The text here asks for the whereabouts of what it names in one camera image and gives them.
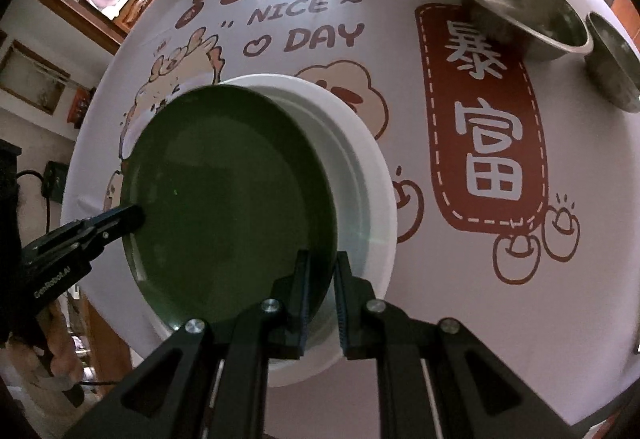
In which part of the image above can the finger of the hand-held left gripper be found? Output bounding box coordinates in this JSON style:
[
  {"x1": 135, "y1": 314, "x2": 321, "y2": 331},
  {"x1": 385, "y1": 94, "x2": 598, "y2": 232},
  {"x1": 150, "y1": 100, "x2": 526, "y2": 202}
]
[
  {"x1": 62, "y1": 204, "x2": 147, "y2": 245},
  {"x1": 21, "y1": 228, "x2": 108, "y2": 271}
]

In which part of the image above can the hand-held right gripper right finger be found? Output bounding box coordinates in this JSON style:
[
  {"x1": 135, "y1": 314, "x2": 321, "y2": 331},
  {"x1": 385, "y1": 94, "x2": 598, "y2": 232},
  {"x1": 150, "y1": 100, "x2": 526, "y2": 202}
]
[{"x1": 334, "y1": 251, "x2": 572, "y2": 439}]

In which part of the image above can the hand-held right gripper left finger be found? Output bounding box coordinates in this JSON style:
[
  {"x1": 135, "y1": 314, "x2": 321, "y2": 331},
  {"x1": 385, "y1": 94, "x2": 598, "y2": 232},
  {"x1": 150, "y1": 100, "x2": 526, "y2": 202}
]
[{"x1": 62, "y1": 250, "x2": 313, "y2": 439}]

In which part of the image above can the green plate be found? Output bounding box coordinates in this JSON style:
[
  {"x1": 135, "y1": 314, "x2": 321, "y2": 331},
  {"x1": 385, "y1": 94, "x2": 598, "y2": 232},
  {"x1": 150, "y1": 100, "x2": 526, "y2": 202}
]
[{"x1": 121, "y1": 85, "x2": 340, "y2": 332}]

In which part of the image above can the large white plate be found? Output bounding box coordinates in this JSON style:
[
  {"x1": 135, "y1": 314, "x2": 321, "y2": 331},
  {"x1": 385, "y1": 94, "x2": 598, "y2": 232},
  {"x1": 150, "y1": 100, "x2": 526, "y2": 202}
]
[{"x1": 120, "y1": 74, "x2": 399, "y2": 387}]

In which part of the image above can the large steel bowl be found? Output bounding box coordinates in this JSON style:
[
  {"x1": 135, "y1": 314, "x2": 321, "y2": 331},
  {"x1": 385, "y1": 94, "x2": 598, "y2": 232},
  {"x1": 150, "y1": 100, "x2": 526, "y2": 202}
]
[{"x1": 440, "y1": 0, "x2": 595, "y2": 62}]

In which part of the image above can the small steel bowl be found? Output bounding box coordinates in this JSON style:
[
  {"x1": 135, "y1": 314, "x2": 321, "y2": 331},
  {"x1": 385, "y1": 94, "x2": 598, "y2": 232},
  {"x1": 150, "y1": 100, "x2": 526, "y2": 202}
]
[{"x1": 584, "y1": 11, "x2": 640, "y2": 114}]

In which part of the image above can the person's left hand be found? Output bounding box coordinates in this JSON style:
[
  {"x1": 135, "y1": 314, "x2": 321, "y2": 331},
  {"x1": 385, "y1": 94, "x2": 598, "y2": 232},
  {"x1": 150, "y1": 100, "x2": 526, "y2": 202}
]
[{"x1": 30, "y1": 304, "x2": 86, "y2": 392}]

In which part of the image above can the black power adapter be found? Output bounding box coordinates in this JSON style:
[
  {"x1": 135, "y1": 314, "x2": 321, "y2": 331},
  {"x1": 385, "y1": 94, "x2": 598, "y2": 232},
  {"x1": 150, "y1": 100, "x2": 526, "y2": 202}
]
[{"x1": 42, "y1": 161, "x2": 71, "y2": 204}]

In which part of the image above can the red hanging ornament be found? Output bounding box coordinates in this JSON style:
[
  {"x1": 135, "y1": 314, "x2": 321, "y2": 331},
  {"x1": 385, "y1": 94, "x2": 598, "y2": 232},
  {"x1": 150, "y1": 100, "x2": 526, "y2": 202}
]
[{"x1": 67, "y1": 89, "x2": 97, "y2": 127}]

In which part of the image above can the printed cartoon tablecloth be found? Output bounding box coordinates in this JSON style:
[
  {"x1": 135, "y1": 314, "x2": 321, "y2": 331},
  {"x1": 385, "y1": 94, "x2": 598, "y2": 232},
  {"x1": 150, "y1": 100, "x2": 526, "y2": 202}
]
[{"x1": 60, "y1": 0, "x2": 640, "y2": 430}]

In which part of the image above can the framed wall picture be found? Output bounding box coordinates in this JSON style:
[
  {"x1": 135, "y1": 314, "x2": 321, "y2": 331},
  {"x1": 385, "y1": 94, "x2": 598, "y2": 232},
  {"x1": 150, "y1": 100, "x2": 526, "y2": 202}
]
[{"x1": 0, "y1": 39, "x2": 71, "y2": 117}]

